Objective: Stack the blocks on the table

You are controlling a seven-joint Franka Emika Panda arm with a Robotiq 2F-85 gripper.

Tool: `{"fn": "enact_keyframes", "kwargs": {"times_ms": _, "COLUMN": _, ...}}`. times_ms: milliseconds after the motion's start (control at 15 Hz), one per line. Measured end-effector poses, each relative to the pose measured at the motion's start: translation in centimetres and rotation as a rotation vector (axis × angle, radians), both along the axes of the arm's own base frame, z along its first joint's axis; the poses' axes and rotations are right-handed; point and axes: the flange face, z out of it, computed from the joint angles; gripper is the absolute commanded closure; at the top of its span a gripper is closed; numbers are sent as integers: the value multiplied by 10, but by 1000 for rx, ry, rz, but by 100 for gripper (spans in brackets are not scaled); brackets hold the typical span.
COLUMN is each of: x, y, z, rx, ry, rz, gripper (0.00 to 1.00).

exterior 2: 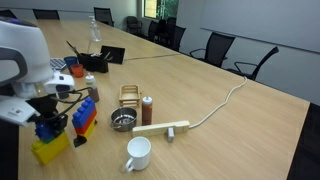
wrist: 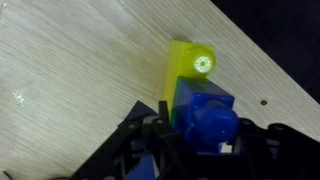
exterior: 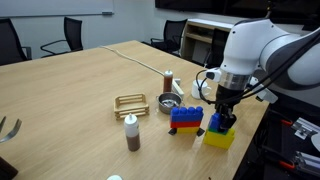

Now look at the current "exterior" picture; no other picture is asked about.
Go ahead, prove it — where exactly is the aluminium profile piece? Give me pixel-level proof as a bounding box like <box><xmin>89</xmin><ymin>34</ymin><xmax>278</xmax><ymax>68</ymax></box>
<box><xmin>293</xmin><ymin>150</ymin><xmax>320</xmax><ymax>178</ymax></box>

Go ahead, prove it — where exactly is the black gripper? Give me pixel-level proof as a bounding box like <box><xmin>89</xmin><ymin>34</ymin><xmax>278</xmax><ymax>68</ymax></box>
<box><xmin>214</xmin><ymin>84</ymin><xmax>247</xmax><ymax>132</ymax></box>

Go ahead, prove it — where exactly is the white ceramic mug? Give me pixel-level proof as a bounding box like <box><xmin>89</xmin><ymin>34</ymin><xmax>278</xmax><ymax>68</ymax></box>
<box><xmin>191</xmin><ymin>79</ymin><xmax>212</xmax><ymax>100</ymax></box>

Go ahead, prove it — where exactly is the white power cable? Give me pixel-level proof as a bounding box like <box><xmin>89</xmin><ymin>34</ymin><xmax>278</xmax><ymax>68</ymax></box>
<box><xmin>99</xmin><ymin>45</ymin><xmax>166</xmax><ymax>77</ymax></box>

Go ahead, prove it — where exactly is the wall whiteboard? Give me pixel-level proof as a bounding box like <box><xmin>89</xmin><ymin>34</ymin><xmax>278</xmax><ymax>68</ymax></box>
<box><xmin>0</xmin><ymin>0</ymin><xmax>115</xmax><ymax>18</ymax></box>

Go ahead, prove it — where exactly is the blue red yellow block stack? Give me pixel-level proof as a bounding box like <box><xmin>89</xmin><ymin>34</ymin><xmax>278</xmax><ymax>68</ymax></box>
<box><xmin>168</xmin><ymin>106</ymin><xmax>206</xmax><ymax>137</ymax></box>

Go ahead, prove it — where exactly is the small wooden crate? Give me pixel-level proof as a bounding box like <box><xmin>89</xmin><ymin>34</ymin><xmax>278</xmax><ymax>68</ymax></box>
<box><xmin>113</xmin><ymin>92</ymin><xmax>150</xmax><ymax>121</ymax></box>

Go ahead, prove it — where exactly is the aluminium bracket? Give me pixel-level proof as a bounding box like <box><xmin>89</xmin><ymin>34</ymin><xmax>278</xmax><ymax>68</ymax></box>
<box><xmin>291</xmin><ymin>116</ymin><xmax>320</xmax><ymax>141</ymax></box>

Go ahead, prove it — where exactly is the brown sauce squeeze bottle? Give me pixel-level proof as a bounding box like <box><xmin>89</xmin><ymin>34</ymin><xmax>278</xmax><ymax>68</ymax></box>
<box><xmin>123</xmin><ymin>112</ymin><xmax>141</xmax><ymax>153</ymax></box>

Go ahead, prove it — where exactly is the red-brown sauce squeeze bottle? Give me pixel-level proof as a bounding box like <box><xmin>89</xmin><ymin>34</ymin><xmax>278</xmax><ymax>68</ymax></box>
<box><xmin>162</xmin><ymin>69</ymin><xmax>174</xmax><ymax>94</ymax></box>

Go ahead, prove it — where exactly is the wooden cabinet shelf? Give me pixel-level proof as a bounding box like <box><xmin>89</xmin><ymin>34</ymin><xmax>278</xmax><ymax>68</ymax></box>
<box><xmin>179</xmin><ymin>18</ymin><xmax>234</xmax><ymax>66</ymax></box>

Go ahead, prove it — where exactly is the small metal pot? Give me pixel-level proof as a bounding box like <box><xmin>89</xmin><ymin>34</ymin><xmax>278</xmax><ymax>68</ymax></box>
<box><xmin>155</xmin><ymin>92</ymin><xmax>184</xmax><ymax>115</ymax></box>

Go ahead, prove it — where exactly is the black organizer box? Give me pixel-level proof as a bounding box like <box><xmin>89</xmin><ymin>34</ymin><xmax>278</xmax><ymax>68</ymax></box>
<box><xmin>0</xmin><ymin>156</ymin><xmax>19</xmax><ymax>180</ymax></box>

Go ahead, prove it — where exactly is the black mesh office chair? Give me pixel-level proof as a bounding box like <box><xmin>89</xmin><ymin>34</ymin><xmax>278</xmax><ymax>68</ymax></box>
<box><xmin>40</xmin><ymin>16</ymin><xmax>84</xmax><ymax>58</ymax></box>
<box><xmin>0</xmin><ymin>18</ymin><xmax>33</xmax><ymax>67</ymax></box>

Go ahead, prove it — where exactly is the black wall screen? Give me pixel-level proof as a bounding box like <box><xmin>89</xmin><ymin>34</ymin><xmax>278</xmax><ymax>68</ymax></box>
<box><xmin>154</xmin><ymin>0</ymin><xmax>320</xmax><ymax>26</ymax></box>

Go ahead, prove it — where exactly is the orange handled clamp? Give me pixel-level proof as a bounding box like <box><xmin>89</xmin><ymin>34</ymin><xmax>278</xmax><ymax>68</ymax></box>
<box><xmin>279</xmin><ymin>118</ymin><xmax>294</xmax><ymax>128</ymax></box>
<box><xmin>279</xmin><ymin>159</ymin><xmax>296</xmax><ymax>171</ymax></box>

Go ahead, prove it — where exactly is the white round disc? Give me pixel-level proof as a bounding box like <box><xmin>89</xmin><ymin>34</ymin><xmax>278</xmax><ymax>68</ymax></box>
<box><xmin>310</xmin><ymin>132</ymin><xmax>320</xmax><ymax>153</ymax></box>

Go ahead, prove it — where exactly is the cream power strip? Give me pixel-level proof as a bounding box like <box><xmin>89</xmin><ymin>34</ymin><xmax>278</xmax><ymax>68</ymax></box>
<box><xmin>171</xmin><ymin>78</ymin><xmax>185</xmax><ymax>98</ymax></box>

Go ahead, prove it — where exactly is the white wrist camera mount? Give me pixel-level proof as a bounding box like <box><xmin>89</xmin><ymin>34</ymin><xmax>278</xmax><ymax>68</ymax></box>
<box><xmin>249</xmin><ymin>76</ymin><xmax>279</xmax><ymax>104</ymax></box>

